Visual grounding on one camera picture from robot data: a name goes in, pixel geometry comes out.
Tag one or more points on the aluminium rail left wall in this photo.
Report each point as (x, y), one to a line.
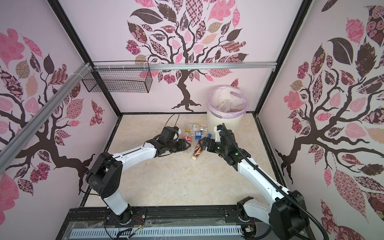
(12, 149)

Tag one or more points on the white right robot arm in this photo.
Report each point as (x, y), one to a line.
(285, 210)

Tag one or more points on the white bottle red cap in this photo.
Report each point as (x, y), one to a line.
(225, 106)

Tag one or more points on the aluminium rail back wall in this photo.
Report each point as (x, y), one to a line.
(196, 66)

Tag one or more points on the brown Nescafe bottle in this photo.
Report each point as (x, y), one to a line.
(197, 152)

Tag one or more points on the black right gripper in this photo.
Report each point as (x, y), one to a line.
(205, 143)

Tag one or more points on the black base frame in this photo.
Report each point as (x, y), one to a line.
(180, 216)

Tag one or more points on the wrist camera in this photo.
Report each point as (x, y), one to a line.
(219, 132)
(170, 133)

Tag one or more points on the white waste bin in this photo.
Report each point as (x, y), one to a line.
(231, 124)

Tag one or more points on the aluminium rail wall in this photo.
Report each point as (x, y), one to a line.
(12, 149)
(196, 66)

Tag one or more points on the purple bin liner bag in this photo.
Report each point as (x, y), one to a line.
(240, 102)

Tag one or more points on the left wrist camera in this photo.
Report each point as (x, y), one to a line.
(170, 133)

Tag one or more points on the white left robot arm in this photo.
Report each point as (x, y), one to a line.
(105, 176)

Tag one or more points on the red label clear bottle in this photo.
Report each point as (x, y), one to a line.
(187, 136)

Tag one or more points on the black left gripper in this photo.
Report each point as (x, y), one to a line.
(182, 145)

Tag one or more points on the white slotted cable duct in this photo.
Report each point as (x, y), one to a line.
(155, 232)

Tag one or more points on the black wire basket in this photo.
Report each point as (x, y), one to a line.
(119, 77)

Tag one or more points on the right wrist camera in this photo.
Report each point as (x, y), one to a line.
(219, 132)

